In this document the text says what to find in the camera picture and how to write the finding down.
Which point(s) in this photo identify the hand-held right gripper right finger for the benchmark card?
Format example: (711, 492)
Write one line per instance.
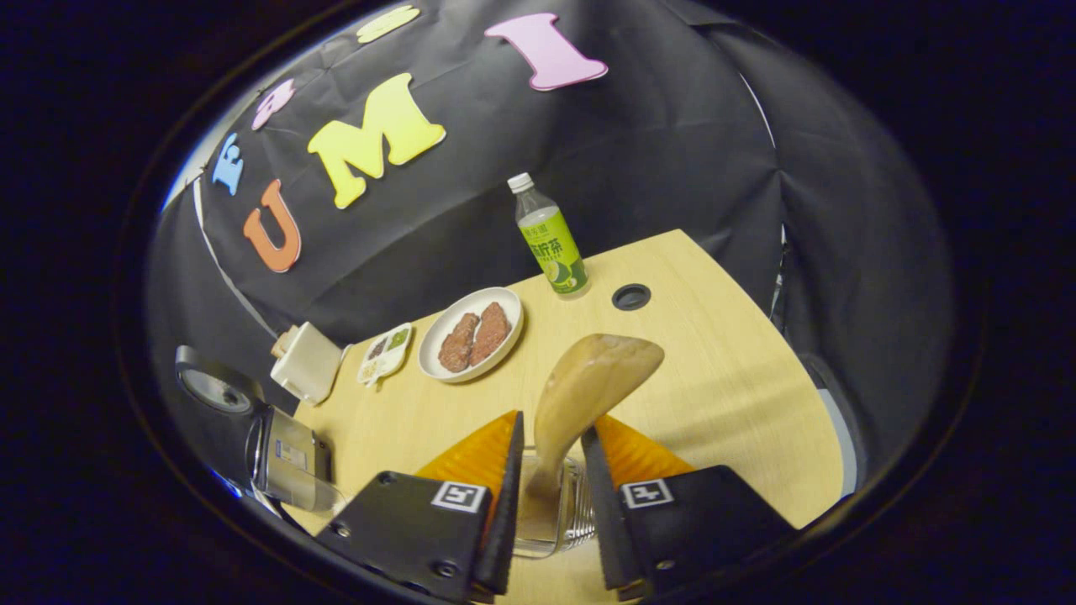
(698, 521)

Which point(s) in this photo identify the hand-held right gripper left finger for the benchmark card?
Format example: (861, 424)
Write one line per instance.
(403, 529)

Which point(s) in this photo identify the dark grey rice cooker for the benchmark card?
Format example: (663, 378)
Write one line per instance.
(290, 458)

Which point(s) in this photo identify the wooden spoon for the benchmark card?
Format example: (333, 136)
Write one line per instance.
(588, 370)

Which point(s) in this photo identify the white round plate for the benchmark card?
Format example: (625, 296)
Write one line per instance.
(437, 361)

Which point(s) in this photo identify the white sectioned bean dish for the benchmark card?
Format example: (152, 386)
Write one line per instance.
(385, 353)

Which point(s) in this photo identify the white toaster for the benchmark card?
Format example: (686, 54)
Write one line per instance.
(307, 365)

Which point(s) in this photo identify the brown meat piece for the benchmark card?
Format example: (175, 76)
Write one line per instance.
(458, 344)
(492, 332)

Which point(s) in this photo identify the green label drink bottle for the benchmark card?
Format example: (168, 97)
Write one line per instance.
(551, 244)

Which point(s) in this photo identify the black backdrop cloth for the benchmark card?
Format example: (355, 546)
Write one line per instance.
(639, 151)

